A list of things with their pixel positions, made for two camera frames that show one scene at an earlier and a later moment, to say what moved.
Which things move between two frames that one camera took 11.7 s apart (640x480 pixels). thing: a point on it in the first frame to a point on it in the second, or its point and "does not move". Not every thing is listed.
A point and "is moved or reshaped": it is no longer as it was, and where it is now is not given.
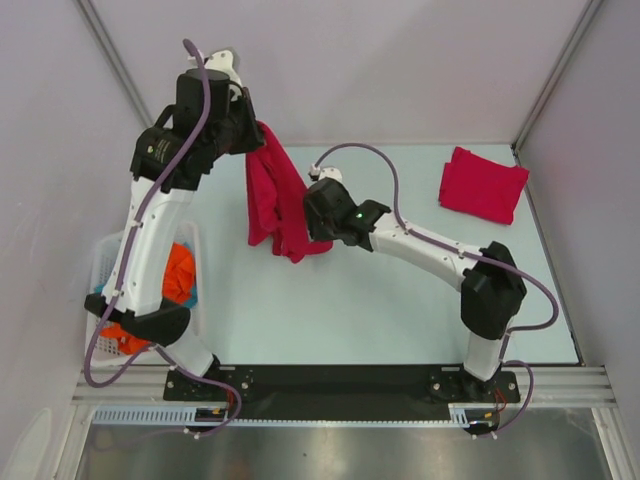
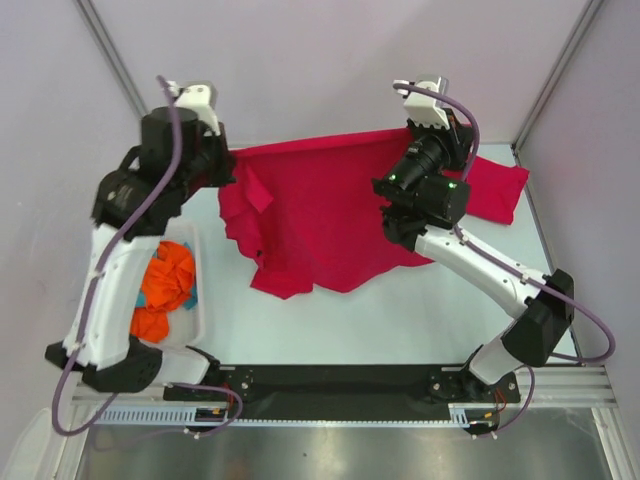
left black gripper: x=254 y=134 to x=225 y=173
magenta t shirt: x=276 y=213 is moved or reshaped
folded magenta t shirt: x=480 y=187 does not move
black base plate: x=335 y=393 does not move
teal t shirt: x=194 y=298 does not move
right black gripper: x=314 y=230 to x=459 y=140
